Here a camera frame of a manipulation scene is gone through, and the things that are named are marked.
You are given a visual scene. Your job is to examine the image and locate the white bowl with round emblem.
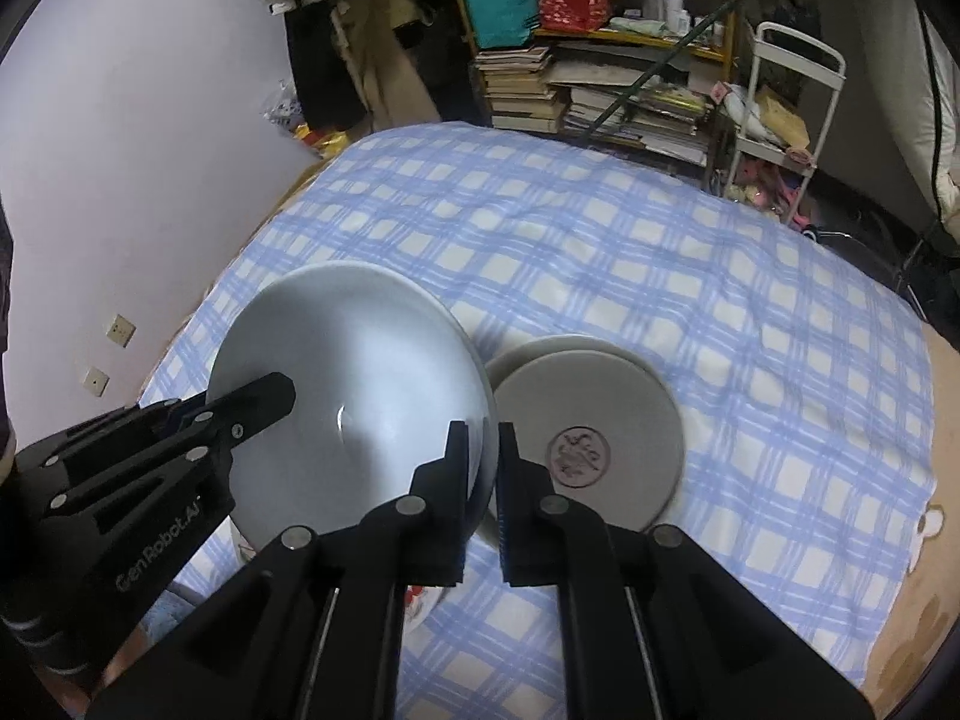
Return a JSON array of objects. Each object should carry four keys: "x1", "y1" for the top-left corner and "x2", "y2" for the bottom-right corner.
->
[{"x1": 493, "y1": 351, "x2": 686, "y2": 533}]

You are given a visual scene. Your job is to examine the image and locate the yellow snack packets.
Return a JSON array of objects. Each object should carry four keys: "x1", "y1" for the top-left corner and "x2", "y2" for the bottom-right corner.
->
[{"x1": 292, "y1": 124, "x2": 355, "y2": 160}]

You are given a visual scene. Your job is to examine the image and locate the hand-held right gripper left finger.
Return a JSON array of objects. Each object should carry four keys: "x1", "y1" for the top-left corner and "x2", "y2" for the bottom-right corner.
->
[{"x1": 88, "y1": 420, "x2": 470, "y2": 720}]

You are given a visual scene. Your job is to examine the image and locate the dark hanging clothes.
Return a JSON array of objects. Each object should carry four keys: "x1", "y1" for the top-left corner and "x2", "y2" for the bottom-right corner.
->
[{"x1": 247, "y1": 0, "x2": 452, "y2": 137}]

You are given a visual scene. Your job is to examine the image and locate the yellow wooden shelf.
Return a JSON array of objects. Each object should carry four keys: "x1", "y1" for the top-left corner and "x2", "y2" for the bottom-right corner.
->
[{"x1": 465, "y1": 15, "x2": 737, "y2": 67}]

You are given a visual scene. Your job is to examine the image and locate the white metal cart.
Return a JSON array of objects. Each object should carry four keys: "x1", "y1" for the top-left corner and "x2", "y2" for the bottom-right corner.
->
[{"x1": 721, "y1": 21, "x2": 847, "y2": 232}]

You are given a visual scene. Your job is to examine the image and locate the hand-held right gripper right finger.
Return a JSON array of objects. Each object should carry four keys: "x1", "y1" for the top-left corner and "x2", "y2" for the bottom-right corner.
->
[{"x1": 497, "y1": 421, "x2": 877, "y2": 720}]

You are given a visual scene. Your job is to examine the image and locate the cream padded jacket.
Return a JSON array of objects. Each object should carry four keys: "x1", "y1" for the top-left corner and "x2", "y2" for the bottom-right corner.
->
[{"x1": 862, "y1": 0, "x2": 960, "y2": 242}]

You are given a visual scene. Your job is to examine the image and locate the grey patterned bag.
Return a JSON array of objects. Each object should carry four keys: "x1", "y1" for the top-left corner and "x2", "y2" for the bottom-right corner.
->
[{"x1": 262, "y1": 81, "x2": 308, "y2": 133}]

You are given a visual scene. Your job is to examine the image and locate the dark long pole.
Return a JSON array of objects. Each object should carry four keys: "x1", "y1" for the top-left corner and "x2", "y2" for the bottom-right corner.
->
[{"x1": 585, "y1": 0, "x2": 775, "y2": 137}]

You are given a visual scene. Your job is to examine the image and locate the stack of books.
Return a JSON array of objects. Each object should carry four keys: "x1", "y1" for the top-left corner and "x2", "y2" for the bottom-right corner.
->
[{"x1": 472, "y1": 45, "x2": 572, "y2": 133}]

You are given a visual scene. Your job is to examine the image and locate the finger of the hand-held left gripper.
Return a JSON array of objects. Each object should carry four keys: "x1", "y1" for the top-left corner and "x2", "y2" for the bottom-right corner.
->
[{"x1": 16, "y1": 373, "x2": 297, "y2": 520}]

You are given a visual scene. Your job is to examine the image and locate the white cherry print plate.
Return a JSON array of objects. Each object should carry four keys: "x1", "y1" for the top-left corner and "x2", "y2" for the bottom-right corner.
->
[{"x1": 236, "y1": 523, "x2": 452, "y2": 635}]

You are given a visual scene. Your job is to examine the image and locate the white bottles on shelf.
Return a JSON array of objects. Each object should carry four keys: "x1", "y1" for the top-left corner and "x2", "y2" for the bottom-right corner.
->
[{"x1": 637, "y1": 0, "x2": 700, "y2": 35}]

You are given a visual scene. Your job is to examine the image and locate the blue checked blanket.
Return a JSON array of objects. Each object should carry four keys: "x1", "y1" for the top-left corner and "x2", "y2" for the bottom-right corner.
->
[{"x1": 139, "y1": 122, "x2": 938, "y2": 720}]

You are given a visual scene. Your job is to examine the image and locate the pile of papers and magazines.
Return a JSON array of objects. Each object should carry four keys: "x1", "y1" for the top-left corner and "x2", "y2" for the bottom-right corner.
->
[{"x1": 559, "y1": 60, "x2": 715, "y2": 162}]

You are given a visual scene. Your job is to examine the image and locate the red bowl white inside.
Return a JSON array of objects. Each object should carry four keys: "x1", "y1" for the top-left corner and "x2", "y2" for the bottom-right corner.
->
[{"x1": 484, "y1": 334, "x2": 655, "y2": 542}]

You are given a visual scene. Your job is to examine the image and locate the plain white bowl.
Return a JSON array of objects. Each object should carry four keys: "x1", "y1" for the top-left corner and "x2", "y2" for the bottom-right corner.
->
[{"x1": 206, "y1": 262, "x2": 497, "y2": 553}]

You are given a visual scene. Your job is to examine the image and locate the blue fuzzy cloth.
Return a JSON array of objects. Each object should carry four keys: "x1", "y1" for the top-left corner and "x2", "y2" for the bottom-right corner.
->
[{"x1": 139, "y1": 589, "x2": 208, "y2": 653}]

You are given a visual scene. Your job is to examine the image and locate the teal bag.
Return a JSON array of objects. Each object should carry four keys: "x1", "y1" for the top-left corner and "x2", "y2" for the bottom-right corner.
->
[{"x1": 454, "y1": 0, "x2": 542, "y2": 50}]

